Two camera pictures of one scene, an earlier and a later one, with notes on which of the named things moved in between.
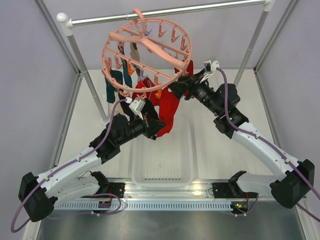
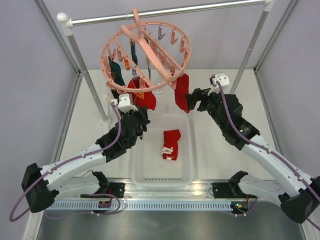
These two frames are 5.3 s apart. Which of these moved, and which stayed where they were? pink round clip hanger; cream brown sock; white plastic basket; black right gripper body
Moved: cream brown sock; black right gripper body
Stayed: white plastic basket; pink round clip hanger
